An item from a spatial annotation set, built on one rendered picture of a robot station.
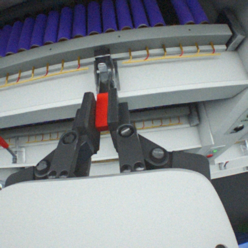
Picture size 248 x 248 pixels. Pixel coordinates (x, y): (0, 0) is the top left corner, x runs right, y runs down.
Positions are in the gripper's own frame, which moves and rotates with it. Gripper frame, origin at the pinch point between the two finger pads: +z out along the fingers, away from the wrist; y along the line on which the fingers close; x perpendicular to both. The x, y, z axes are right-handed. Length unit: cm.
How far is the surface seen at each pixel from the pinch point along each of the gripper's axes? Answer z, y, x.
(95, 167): 16.0, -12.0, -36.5
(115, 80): 6.4, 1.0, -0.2
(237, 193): 11, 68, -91
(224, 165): 17, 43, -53
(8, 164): 9.5, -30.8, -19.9
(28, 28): 15.1, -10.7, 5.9
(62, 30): 12.7, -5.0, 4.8
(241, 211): -1, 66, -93
